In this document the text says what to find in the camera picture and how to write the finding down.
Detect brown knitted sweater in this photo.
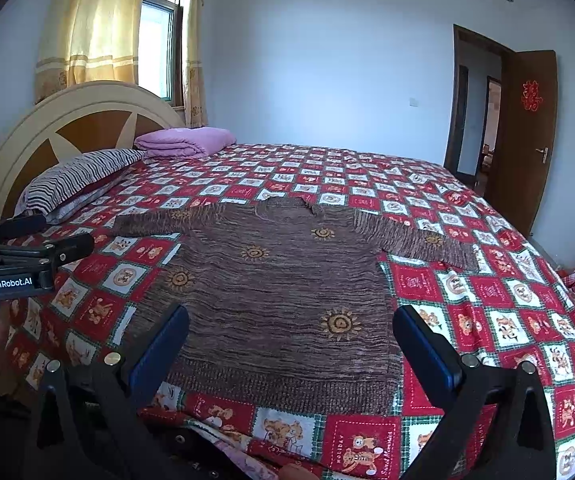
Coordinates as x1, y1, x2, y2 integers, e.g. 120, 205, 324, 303
112, 197, 478, 415

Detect striped pillow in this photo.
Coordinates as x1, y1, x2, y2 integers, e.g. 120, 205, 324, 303
14, 148, 144, 224

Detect cream wooden headboard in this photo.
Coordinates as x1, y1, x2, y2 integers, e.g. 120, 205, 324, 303
0, 81, 184, 218

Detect purple folded blanket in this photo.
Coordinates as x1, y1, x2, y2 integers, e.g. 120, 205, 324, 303
134, 127, 236, 158

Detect yellow curtain left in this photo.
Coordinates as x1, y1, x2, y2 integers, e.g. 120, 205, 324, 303
34, 0, 143, 103

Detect yellow curtain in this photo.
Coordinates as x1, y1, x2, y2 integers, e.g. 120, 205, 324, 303
34, 0, 143, 103
180, 0, 208, 128

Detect yellow curtain right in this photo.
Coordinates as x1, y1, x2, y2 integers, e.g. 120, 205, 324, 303
180, 0, 208, 128

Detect red patchwork bed sheet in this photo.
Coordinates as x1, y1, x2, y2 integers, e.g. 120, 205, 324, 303
8, 144, 575, 479

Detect window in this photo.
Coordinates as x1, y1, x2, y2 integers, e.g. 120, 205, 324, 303
138, 0, 183, 106

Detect brown wooden door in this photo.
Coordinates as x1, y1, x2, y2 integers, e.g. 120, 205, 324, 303
485, 50, 559, 237

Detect red paper door decoration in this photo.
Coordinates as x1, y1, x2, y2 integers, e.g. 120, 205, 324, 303
521, 80, 543, 113

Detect silver door handle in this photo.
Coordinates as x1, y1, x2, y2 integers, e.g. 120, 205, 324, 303
537, 148, 550, 165

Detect dark door frame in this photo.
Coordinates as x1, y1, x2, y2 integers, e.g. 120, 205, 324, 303
444, 25, 513, 188

